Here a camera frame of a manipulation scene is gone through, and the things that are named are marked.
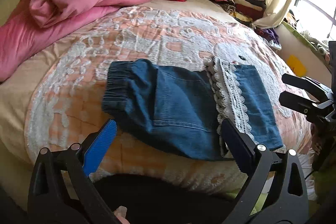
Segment blue denim pants lace trim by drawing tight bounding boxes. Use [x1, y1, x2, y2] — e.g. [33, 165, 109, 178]
[102, 57, 283, 161]

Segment left hand red nails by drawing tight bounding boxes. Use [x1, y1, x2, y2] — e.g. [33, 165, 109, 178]
[113, 206, 129, 224]

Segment yellow object by bed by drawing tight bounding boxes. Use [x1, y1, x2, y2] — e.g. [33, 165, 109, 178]
[286, 55, 307, 77]

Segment purple clothes pile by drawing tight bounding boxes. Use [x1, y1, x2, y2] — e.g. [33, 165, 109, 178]
[255, 28, 282, 51]

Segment peach white patterned bedspread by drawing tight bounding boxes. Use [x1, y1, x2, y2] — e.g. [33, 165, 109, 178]
[1, 0, 311, 207]

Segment pink folded quilt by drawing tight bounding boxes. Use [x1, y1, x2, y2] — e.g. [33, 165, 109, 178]
[1, 0, 151, 81]

